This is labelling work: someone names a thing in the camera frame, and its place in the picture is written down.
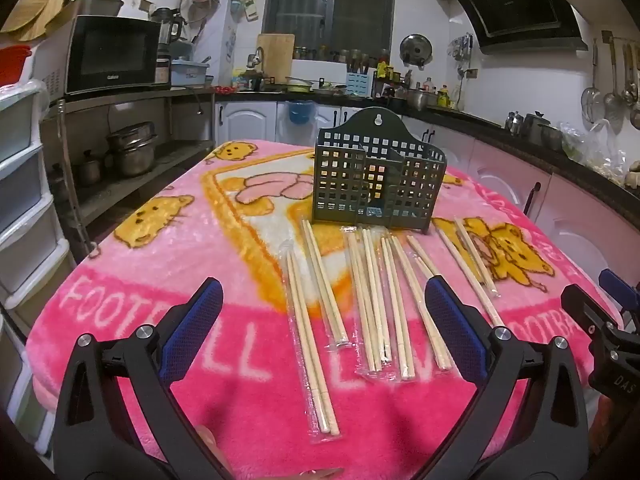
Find blue knife holder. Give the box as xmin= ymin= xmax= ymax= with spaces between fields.
xmin=346 ymin=71 xmax=373 ymax=98

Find steel ladle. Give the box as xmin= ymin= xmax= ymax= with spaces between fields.
xmin=629 ymin=42 xmax=640 ymax=128
xmin=621 ymin=42 xmax=636 ymax=107
xmin=602 ymin=35 xmax=626 ymax=133

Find white kitchen cabinets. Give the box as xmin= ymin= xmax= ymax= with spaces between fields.
xmin=215 ymin=100 xmax=481 ymax=161

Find black kitchen countertop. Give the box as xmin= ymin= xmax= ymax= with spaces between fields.
xmin=215 ymin=87 xmax=640 ymax=221

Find metal shelf rack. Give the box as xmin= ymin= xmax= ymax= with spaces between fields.
xmin=40 ymin=85 xmax=218 ymax=261

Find blue hanging bin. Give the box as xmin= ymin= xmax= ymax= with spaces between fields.
xmin=287 ymin=101 xmax=316 ymax=125

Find row of spice jars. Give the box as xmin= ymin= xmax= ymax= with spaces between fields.
xmin=292 ymin=46 xmax=391 ymax=63

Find stacked steel pots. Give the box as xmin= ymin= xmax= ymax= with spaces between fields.
xmin=106 ymin=121 xmax=158 ymax=178

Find steel pot lid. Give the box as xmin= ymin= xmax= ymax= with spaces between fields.
xmin=399 ymin=34 xmax=434 ymax=68

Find small dark pot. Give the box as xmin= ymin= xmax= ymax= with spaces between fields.
xmin=80 ymin=150 xmax=106 ymax=186

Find large steel kettle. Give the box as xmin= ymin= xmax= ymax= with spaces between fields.
xmin=522 ymin=111 xmax=551 ymax=146

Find black range hood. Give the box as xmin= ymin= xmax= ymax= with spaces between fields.
xmin=444 ymin=0 xmax=589 ymax=56

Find blender jug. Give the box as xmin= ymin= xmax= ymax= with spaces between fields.
xmin=151 ymin=7 xmax=183 ymax=53

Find group of chopsticks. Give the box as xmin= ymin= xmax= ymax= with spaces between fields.
xmin=280 ymin=216 xmax=505 ymax=437

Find white plastic drawer unit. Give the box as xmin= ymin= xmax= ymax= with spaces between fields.
xmin=0 ymin=80 xmax=71 ymax=311

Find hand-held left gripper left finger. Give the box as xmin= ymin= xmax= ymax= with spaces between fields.
xmin=52 ymin=277 xmax=224 ymax=480

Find pink printed blanket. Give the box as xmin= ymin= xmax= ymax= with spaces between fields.
xmin=25 ymin=139 xmax=626 ymax=480

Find grey lidded pot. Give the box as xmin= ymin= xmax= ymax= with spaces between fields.
xmin=74 ymin=0 xmax=124 ymax=17

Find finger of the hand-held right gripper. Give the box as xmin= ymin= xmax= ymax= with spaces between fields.
xmin=598 ymin=268 xmax=640 ymax=313
xmin=560 ymin=284 xmax=633 ymax=356

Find black microwave oven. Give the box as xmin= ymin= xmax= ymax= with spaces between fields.
xmin=42 ymin=15 xmax=163 ymax=106

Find steel saucepan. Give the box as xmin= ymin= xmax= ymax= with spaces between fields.
xmin=540 ymin=124 xmax=565 ymax=152

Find person's left hand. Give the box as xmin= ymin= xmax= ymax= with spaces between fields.
xmin=197 ymin=427 xmax=346 ymax=480

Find blue plastic dish tray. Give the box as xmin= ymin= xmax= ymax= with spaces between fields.
xmin=170 ymin=58 xmax=211 ymax=87

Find green plastic utensil holder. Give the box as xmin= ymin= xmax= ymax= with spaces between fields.
xmin=311 ymin=106 xmax=449 ymax=236

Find dark kitchen window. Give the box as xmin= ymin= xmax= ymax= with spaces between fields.
xmin=263 ymin=0 xmax=396 ymax=51

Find round wooden board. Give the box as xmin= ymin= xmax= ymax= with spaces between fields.
xmin=0 ymin=0 xmax=73 ymax=43

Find wooden cutting board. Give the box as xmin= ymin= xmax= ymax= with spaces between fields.
xmin=256 ymin=33 xmax=296 ymax=83

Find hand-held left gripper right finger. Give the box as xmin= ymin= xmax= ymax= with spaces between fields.
xmin=424 ymin=275 xmax=591 ymax=480

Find red plastic basin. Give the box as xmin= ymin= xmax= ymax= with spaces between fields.
xmin=0 ymin=45 xmax=33 ymax=88

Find pink kitchen cabinets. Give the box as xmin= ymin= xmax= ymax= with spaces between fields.
xmin=400 ymin=120 xmax=640 ymax=311

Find clear plastic food bag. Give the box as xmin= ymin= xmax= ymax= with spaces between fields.
xmin=559 ymin=122 xmax=626 ymax=181

